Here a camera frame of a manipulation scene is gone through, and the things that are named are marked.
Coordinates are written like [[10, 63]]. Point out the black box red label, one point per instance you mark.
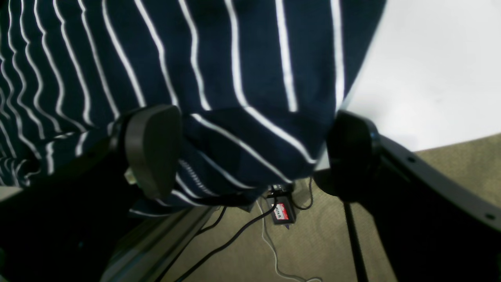
[[281, 201]]

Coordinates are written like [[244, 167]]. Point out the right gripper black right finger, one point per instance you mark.
[[431, 228]]

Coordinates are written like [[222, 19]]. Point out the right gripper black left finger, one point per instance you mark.
[[66, 226]]

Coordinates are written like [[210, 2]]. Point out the navy white striped t-shirt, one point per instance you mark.
[[258, 84]]

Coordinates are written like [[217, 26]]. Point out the aluminium frame leg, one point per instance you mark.
[[150, 248]]

